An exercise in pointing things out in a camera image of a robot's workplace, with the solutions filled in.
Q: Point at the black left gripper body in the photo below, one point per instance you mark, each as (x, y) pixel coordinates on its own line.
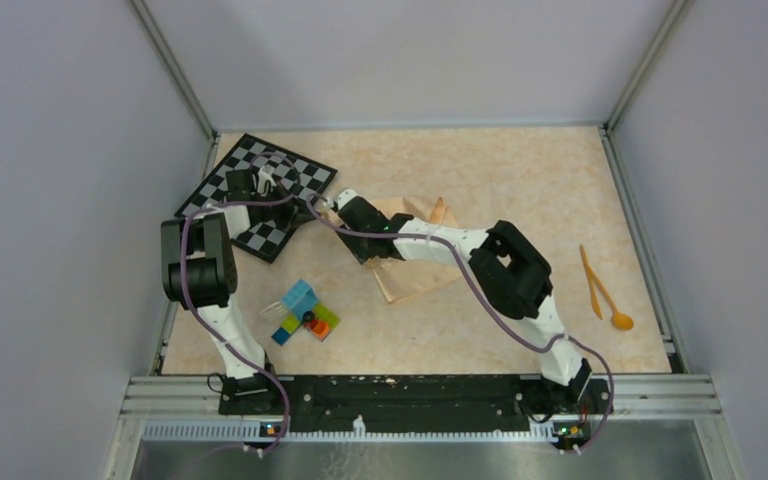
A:
(283, 213)

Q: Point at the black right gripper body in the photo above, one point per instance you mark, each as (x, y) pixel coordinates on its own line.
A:
(358, 245)

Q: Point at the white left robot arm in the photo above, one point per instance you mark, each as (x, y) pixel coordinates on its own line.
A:
(199, 272)

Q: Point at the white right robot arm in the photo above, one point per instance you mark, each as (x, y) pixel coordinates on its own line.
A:
(510, 278)

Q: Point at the black white checkerboard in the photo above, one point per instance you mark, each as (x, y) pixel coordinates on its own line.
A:
(301, 174)

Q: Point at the colourful toy block pile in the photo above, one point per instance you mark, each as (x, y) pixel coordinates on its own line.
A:
(300, 309)

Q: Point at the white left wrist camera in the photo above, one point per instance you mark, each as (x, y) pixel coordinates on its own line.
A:
(265, 181)

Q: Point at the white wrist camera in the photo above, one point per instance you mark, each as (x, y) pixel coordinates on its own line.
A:
(341, 199)
(265, 181)

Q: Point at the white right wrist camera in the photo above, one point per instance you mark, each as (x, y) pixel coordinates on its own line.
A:
(341, 199)

